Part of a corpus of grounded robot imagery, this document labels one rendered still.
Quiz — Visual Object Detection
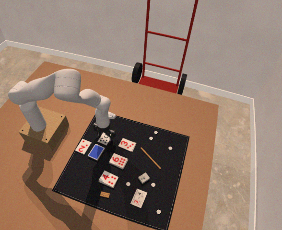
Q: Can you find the white playing card with red pips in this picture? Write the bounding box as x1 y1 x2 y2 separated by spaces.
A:
109 153 128 168
99 171 118 187

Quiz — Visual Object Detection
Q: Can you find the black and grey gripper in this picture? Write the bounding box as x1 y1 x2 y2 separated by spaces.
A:
93 122 116 141

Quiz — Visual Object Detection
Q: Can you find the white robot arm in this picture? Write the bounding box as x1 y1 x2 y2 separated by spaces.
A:
8 69 116 132

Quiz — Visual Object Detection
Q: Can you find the blue card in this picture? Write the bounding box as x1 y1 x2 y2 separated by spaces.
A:
88 144 105 160

